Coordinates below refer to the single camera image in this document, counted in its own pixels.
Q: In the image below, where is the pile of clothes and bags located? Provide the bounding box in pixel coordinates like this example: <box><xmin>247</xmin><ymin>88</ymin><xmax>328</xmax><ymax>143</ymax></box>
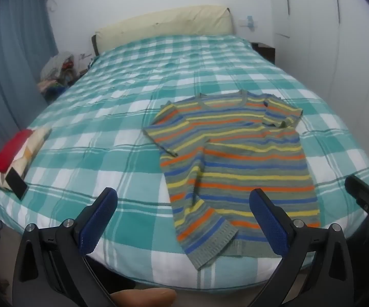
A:
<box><xmin>37</xmin><ymin>52</ymin><xmax>76</xmax><ymax>103</ymax></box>

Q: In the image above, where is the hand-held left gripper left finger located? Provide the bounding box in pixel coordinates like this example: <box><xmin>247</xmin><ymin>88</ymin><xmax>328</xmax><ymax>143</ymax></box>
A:
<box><xmin>12</xmin><ymin>187</ymin><xmax>118</xmax><ymax>307</ymax></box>

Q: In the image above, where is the person's left hand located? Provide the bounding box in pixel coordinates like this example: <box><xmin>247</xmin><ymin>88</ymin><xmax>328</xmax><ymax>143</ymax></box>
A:
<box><xmin>110</xmin><ymin>288</ymin><xmax>177</xmax><ymax>307</ymax></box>

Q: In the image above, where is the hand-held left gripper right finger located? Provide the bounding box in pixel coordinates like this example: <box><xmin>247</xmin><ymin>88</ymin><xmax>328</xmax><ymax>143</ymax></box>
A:
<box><xmin>249</xmin><ymin>189</ymin><xmax>354</xmax><ymax>307</ymax></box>

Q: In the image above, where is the black folded cloth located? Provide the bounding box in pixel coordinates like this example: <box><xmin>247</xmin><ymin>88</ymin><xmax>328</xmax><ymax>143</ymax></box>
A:
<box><xmin>6</xmin><ymin>169</ymin><xmax>28</xmax><ymax>200</ymax></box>

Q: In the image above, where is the cream padded headboard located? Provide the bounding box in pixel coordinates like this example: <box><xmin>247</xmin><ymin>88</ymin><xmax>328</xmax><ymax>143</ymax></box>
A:
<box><xmin>92</xmin><ymin>5</ymin><xmax>234</xmax><ymax>56</ymax></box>

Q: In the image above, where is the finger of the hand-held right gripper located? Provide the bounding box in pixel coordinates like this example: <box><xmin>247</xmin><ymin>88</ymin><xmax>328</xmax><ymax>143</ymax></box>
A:
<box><xmin>344</xmin><ymin>175</ymin><xmax>369</xmax><ymax>247</ymax></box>

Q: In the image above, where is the green plaid blanket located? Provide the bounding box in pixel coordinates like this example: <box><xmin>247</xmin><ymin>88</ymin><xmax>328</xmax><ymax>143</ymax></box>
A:
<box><xmin>0</xmin><ymin>34</ymin><xmax>369</xmax><ymax>290</ymax></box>

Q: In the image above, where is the striped knit sweater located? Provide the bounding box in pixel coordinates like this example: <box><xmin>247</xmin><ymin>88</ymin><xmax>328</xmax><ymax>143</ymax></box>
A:
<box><xmin>142</xmin><ymin>90</ymin><xmax>321</xmax><ymax>271</ymax></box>

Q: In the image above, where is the cream patterned folded cloth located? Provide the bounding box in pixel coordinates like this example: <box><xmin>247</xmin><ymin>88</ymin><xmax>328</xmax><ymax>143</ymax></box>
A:
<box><xmin>0</xmin><ymin>127</ymin><xmax>52</xmax><ymax>195</ymax></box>

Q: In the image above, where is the white wall socket blue plug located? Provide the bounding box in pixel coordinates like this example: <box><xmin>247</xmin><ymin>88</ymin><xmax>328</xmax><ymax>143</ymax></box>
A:
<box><xmin>240</xmin><ymin>15</ymin><xmax>257</xmax><ymax>30</ymax></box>

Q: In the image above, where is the blue curtain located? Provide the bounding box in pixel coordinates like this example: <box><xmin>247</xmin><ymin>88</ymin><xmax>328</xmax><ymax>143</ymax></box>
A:
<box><xmin>0</xmin><ymin>0</ymin><xmax>59</xmax><ymax>272</ymax></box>

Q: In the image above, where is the white wardrobe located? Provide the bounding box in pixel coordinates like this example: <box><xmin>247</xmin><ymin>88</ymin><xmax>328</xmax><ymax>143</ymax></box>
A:
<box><xmin>266</xmin><ymin>0</ymin><xmax>369</xmax><ymax>135</ymax></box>

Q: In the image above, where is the red folded cloth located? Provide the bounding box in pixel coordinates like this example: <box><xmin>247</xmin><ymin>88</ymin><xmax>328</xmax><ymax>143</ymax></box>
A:
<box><xmin>0</xmin><ymin>129</ymin><xmax>35</xmax><ymax>171</ymax></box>

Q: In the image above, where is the dark wooden nightstand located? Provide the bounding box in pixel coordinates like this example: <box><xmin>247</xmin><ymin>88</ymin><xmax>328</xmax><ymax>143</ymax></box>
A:
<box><xmin>252</xmin><ymin>41</ymin><xmax>276</xmax><ymax>64</ymax></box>

